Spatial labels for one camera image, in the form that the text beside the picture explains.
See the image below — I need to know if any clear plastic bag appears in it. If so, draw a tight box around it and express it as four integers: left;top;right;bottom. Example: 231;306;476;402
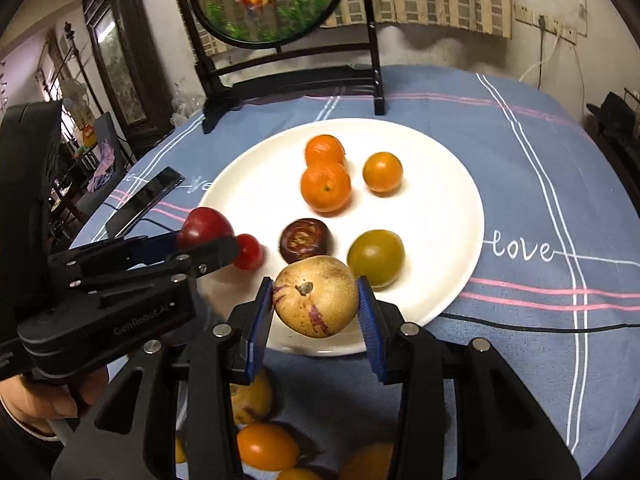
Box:
170;77;206;128

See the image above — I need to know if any small dark mangosteen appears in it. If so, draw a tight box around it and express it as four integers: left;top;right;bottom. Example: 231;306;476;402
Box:
279;218;333;264

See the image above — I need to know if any white power cable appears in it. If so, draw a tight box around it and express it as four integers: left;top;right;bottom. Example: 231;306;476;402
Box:
517;30;563;83

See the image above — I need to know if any blue striped tablecloth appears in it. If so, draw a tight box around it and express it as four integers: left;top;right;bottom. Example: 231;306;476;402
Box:
67;64;640;480

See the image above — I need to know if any black smartphone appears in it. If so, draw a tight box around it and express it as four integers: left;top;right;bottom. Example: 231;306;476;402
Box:
106;167;185;238

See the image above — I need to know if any striped pepino melon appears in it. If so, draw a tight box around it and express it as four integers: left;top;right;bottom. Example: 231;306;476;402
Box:
230;370;274;426

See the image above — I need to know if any person's left hand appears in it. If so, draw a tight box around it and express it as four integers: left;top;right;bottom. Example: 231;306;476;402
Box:
0;366;108;435

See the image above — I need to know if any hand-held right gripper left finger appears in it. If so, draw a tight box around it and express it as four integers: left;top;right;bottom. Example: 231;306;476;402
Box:
52;277;274;480

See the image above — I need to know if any dark wood framed painting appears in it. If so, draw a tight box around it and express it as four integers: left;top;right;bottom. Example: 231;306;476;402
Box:
82;0;173;161

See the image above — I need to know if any orange tomato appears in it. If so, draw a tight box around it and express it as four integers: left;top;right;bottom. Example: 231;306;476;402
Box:
362;151;404;194
236;422;301;472
337;441;396;480

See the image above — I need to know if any white wall outlet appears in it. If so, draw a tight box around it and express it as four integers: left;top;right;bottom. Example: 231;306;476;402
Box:
515;5;588;38

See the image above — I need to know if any orange mandarin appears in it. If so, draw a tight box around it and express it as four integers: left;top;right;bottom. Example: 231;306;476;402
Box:
300;161;352;213
305;134;347;168

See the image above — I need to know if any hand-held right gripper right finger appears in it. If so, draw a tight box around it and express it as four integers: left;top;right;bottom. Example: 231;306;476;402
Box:
356;276;581;480

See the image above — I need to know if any dark red plum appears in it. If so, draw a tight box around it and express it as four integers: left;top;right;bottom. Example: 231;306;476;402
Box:
178;207;235;250

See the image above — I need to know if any green yellow tomato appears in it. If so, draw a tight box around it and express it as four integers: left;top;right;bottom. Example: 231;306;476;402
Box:
347;229;406;288

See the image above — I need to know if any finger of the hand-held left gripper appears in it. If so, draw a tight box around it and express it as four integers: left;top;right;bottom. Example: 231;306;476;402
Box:
75;236;240;296
47;232;181;273

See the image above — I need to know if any white oval plate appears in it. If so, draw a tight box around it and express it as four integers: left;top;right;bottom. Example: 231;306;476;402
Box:
197;118;485;357

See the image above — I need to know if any purple cloth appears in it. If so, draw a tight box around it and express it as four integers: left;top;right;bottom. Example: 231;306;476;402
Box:
87;140;118;193

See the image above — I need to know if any black hat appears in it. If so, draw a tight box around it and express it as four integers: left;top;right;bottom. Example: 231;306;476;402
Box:
586;91;640;136

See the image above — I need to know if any round fish screen black stand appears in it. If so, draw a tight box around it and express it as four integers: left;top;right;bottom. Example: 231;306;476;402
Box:
166;0;387;135

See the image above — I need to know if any large tan pepino melon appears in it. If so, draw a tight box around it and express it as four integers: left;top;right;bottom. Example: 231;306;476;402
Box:
273;255;360;339

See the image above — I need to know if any red tomato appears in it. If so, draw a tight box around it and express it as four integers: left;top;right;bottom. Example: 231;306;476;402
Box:
232;233;265;271

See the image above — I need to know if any white standing fan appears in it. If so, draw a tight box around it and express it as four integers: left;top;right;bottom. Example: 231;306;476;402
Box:
62;80;93;116

